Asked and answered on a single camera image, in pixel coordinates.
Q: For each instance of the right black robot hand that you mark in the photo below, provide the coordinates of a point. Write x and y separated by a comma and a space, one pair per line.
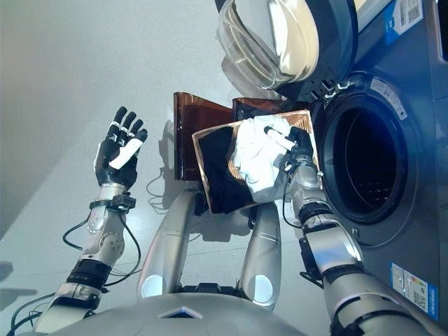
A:
302, 145

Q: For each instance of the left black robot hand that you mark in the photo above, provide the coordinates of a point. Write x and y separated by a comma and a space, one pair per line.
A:
112, 168

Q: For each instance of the white garment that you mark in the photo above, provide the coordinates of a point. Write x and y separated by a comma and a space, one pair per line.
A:
255, 154

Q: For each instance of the black garment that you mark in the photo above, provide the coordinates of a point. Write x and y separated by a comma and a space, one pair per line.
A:
217, 175

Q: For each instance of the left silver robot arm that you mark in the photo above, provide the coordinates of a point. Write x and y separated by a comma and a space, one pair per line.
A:
105, 238

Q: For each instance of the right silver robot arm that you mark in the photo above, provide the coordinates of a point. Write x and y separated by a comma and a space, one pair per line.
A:
336, 252

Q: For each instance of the grey front-load washing machine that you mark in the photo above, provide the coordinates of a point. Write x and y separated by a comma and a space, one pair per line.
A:
420, 157

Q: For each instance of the wicker laundry basket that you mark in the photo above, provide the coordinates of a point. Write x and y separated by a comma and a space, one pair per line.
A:
301, 120

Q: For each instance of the left silver robot leg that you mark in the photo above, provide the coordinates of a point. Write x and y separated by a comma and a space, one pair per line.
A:
168, 245

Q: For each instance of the silver robot leg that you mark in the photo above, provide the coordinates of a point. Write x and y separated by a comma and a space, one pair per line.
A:
168, 245
262, 252

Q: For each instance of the white door rim label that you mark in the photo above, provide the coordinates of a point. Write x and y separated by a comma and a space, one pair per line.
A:
388, 96

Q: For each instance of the right silver robot leg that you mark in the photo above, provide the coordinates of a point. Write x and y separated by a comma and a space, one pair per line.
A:
262, 252

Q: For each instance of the round glass washer door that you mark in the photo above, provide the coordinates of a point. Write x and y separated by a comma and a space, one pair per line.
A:
266, 35

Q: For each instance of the blue white energy label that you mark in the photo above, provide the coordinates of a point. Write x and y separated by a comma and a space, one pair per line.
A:
402, 17

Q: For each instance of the silver robot torso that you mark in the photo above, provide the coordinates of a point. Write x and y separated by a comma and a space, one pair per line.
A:
175, 318

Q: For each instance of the blue white pictured sticker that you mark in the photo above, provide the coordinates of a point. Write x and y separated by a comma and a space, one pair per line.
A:
413, 290

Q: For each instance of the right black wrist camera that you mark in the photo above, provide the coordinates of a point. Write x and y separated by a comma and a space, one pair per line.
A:
288, 165

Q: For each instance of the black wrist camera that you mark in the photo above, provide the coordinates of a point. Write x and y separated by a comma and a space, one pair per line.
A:
124, 202
288, 165

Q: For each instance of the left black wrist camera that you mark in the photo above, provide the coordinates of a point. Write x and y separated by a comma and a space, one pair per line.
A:
124, 202

